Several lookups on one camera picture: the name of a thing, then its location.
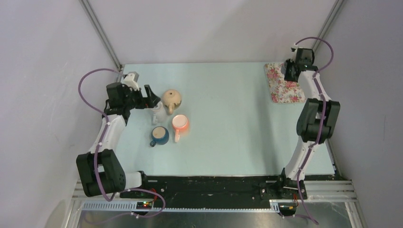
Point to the white translucent mug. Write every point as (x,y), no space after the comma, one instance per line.
(159,114)

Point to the dark blue mug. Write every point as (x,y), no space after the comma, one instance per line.
(159,135)

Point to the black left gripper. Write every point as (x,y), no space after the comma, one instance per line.
(145,102)

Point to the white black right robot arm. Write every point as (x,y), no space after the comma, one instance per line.
(315,125)

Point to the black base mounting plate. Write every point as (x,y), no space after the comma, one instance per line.
(203,192)

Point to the orange mug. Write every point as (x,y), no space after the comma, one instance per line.
(180,124)

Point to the tan ceramic mug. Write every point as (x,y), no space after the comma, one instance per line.
(171,99)

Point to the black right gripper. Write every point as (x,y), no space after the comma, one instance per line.
(287,77)

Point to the aluminium frame rail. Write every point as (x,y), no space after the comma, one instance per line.
(314,191)

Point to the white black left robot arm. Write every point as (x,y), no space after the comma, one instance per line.
(99,169)

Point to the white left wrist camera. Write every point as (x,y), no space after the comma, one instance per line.
(130,80)

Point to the floral pattern tray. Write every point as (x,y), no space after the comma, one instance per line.
(282,91)

